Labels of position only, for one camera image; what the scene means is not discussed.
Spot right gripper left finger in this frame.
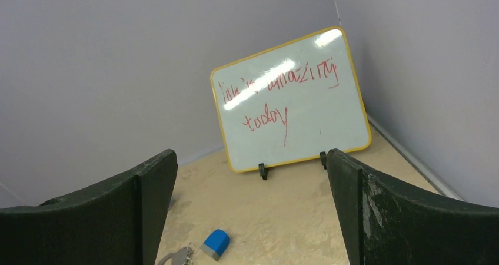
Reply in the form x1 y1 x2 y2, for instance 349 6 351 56
1 149 178 264

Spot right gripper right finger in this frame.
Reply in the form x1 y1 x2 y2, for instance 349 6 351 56
326 149 498 264

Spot steel split key rings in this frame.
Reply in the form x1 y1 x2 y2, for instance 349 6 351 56
183 243 197 265

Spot blue grey whiteboard eraser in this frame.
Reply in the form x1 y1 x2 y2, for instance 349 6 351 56
200 229 231 261

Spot whiteboard with red writing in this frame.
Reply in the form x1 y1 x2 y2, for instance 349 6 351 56
210 26 372 173

